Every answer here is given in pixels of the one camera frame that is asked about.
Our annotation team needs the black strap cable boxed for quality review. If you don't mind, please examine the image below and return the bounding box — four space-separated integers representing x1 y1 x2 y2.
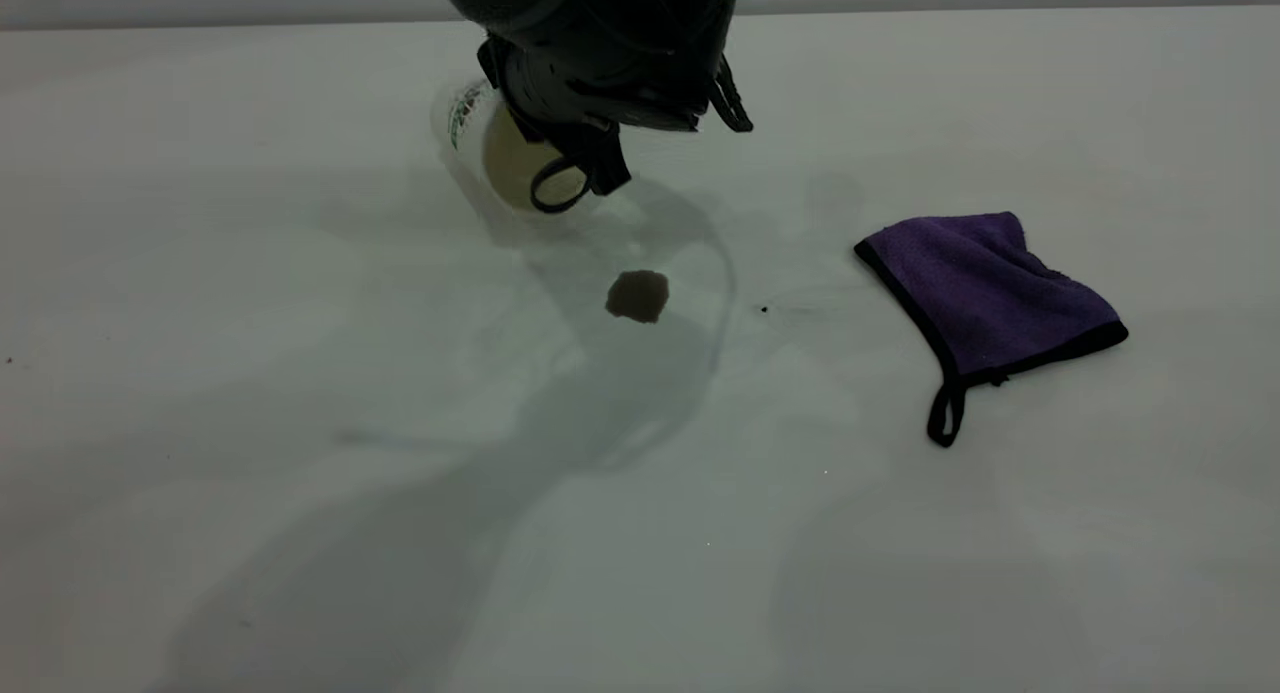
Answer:
707 57 755 134

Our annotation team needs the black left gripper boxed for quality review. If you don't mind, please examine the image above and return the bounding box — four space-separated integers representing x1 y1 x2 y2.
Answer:
440 0 742 198

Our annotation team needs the black cable loop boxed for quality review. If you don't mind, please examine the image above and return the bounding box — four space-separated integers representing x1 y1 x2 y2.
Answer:
529 156 591 215

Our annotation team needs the purple microfiber cloth black trim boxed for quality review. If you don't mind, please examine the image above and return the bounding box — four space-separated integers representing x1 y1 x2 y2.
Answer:
853 211 1130 449

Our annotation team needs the white paper coffee cup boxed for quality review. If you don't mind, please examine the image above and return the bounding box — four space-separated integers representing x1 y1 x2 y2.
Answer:
432 77 601 217

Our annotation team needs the dark brown coffee spill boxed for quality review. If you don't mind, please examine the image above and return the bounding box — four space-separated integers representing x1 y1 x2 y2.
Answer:
605 270 671 325

